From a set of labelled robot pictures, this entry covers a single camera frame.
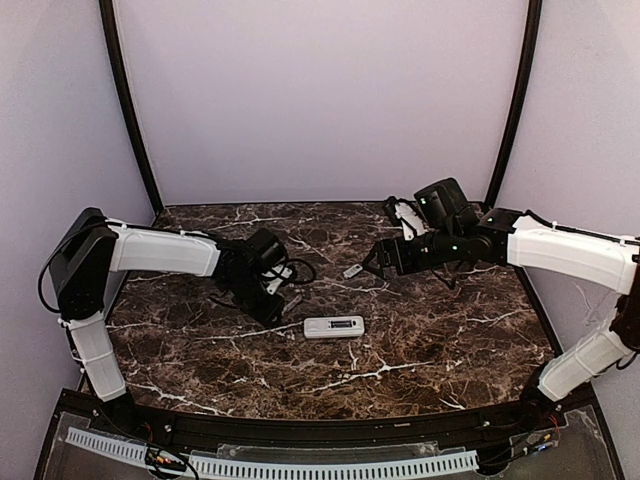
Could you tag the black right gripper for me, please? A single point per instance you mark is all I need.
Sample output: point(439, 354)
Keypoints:
point(387, 258)

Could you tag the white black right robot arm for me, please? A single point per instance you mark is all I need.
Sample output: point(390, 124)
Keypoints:
point(440, 226)

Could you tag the white slotted cable duct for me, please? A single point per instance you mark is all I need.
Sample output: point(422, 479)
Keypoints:
point(408, 461)

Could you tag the black enclosure frame post right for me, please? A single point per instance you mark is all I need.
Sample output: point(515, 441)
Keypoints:
point(525, 65)

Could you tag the black front table rail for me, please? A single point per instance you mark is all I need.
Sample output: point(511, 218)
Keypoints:
point(486, 429)

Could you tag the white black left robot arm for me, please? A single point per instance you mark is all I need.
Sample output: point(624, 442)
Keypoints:
point(251, 271)

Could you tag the white air conditioner remote control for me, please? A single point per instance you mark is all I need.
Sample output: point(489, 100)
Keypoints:
point(333, 327)

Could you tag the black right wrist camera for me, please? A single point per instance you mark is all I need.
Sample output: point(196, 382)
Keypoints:
point(402, 213)

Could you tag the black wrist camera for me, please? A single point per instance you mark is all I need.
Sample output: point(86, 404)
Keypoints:
point(275, 277)
point(402, 213)

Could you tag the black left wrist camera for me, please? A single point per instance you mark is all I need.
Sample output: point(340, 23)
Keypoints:
point(275, 277)

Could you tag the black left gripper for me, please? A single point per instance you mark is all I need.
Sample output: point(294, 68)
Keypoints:
point(267, 308)

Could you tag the black enclosure frame post left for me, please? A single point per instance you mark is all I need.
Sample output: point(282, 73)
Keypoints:
point(126, 102)

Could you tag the white remote battery cover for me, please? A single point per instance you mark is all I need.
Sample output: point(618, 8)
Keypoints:
point(352, 271)

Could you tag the clear handle test screwdriver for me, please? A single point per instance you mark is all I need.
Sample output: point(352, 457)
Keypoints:
point(292, 303)

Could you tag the black enclosure frame post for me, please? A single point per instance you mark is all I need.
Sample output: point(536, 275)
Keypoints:
point(525, 65)
point(126, 102)

